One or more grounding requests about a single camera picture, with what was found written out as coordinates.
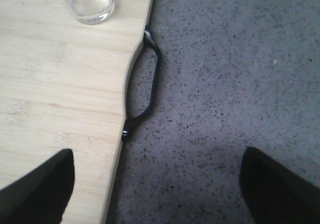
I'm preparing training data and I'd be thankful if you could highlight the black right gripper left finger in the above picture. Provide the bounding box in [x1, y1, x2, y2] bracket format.
[0, 149, 75, 224]

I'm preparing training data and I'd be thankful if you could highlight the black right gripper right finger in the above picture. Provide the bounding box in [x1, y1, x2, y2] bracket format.
[239, 147, 320, 224]

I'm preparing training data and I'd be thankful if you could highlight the clear glass beaker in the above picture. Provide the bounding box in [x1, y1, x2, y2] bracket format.
[65, 0, 116, 25]

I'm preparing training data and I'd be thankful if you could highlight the wooden cutting board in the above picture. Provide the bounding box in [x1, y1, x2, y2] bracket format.
[0, 0, 153, 224]

